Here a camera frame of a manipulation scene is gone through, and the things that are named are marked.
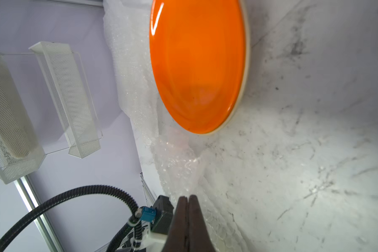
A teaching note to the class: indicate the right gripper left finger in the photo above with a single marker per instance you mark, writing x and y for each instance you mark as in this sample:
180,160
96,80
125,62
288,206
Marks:
178,236

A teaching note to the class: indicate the white mesh shelf bin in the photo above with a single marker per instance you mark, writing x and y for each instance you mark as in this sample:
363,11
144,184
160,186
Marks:
67,84
20,151

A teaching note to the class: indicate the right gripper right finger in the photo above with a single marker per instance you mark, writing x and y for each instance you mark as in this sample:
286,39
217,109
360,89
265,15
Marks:
199,239

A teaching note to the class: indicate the lower white mesh shelf bin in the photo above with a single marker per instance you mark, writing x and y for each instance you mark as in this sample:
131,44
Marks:
67,84

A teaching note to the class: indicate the orange dinner plate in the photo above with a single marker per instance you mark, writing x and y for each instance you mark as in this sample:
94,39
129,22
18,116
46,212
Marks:
200,56

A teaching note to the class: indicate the upper white mesh shelf bin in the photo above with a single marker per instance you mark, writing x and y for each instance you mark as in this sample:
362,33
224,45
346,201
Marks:
20,151

